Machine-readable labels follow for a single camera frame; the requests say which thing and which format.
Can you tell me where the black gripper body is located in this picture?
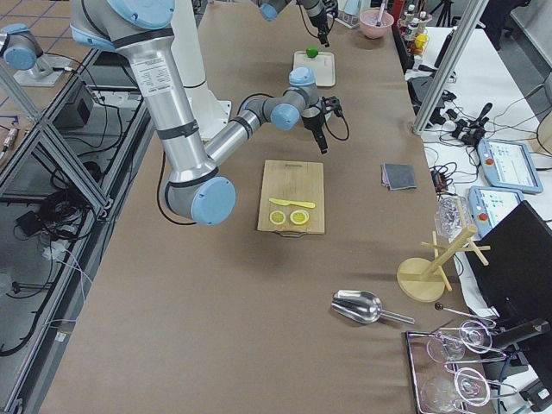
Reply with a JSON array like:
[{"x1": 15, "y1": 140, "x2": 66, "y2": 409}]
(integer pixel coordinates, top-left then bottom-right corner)
[
  {"x1": 308, "y1": 0, "x2": 338, "y2": 41},
  {"x1": 301, "y1": 96, "x2": 342, "y2": 138}
]

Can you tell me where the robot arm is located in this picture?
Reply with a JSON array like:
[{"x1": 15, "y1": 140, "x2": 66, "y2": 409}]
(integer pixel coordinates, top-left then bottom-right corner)
[
  {"x1": 70, "y1": 1, "x2": 331, "y2": 225},
  {"x1": 254, "y1": 0, "x2": 339, "y2": 47}
]

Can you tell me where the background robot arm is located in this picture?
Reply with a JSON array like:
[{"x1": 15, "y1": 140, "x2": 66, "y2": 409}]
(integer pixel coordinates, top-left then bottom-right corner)
[{"x1": 1, "y1": 23, "x2": 71, "y2": 87}]

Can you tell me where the pink bowl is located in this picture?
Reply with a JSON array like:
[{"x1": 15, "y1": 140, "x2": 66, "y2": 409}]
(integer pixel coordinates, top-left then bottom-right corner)
[{"x1": 359, "y1": 9, "x2": 395, "y2": 39}]

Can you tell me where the green lime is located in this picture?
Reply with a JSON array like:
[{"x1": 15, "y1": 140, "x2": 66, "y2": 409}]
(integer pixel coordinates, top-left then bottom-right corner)
[{"x1": 305, "y1": 47, "x2": 319, "y2": 59}]

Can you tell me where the white rabbit tray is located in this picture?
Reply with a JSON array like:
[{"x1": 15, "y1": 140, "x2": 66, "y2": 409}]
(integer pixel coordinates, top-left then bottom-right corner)
[{"x1": 293, "y1": 50, "x2": 336, "y2": 87}]

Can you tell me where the wooden cutting board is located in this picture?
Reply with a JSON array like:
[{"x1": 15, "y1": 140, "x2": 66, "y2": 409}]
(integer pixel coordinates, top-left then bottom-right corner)
[{"x1": 257, "y1": 160, "x2": 325, "y2": 235}]

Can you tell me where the yellow plastic knife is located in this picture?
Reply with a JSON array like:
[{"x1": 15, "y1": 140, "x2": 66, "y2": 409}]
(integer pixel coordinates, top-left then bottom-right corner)
[{"x1": 268, "y1": 198, "x2": 317, "y2": 209}]

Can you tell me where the upper lemon slice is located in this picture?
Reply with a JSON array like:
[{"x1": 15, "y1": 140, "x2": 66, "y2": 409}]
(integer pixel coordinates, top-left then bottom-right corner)
[{"x1": 289, "y1": 209, "x2": 310, "y2": 226}]

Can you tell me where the grey folded cloth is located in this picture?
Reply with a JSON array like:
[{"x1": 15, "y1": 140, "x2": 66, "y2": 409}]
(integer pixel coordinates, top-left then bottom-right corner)
[{"x1": 381, "y1": 163, "x2": 417, "y2": 191}]

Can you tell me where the lower lemon slice stack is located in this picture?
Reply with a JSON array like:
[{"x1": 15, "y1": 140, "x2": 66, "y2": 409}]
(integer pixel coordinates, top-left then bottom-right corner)
[{"x1": 269, "y1": 210, "x2": 286, "y2": 225}]

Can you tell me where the wooden mug tree stand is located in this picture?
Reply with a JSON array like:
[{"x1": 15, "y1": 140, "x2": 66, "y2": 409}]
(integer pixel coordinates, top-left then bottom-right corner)
[{"x1": 397, "y1": 198, "x2": 491, "y2": 303}]

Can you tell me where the metal scoop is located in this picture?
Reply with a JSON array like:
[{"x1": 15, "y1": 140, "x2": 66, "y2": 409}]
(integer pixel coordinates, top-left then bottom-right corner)
[{"x1": 331, "y1": 290, "x2": 416, "y2": 324}]

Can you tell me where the lower teach pendant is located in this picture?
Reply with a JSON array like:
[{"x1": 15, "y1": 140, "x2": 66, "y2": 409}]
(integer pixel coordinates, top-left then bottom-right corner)
[{"x1": 468, "y1": 185, "x2": 524, "y2": 237}]

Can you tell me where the teach pendant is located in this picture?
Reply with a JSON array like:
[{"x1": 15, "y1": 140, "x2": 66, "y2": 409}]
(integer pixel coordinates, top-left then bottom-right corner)
[
  {"x1": 468, "y1": 185, "x2": 524, "y2": 237},
  {"x1": 477, "y1": 138, "x2": 543, "y2": 194}
]

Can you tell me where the upper teach pendant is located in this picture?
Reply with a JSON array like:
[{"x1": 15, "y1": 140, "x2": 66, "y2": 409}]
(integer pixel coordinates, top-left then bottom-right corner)
[{"x1": 477, "y1": 138, "x2": 543, "y2": 194}]

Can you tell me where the black monitor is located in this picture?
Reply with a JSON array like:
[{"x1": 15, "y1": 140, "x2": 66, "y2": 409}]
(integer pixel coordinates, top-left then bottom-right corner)
[{"x1": 466, "y1": 201, "x2": 551, "y2": 323}]

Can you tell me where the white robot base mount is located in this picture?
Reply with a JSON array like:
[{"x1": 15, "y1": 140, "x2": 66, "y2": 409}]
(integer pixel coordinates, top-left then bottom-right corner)
[{"x1": 171, "y1": 0, "x2": 232, "y2": 141}]

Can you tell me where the aluminium frame post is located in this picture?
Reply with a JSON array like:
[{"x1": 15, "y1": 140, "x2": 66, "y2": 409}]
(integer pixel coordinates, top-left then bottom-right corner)
[{"x1": 412, "y1": 0, "x2": 488, "y2": 135}]

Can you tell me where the black wire glass rack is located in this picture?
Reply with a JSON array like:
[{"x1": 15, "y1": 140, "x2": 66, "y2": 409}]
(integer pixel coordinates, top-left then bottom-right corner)
[{"x1": 405, "y1": 319, "x2": 518, "y2": 413}]

